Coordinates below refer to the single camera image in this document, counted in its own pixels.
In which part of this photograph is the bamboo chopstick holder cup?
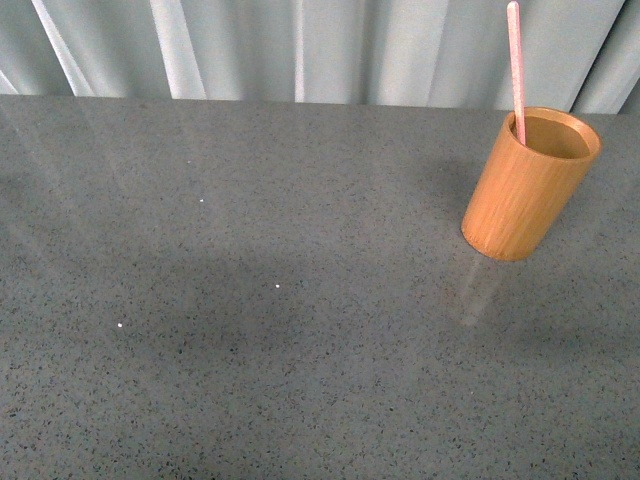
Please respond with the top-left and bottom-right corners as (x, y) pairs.
(461, 107), (602, 261)

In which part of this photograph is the white pleated curtain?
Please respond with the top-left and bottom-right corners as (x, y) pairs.
(0, 0), (640, 116)

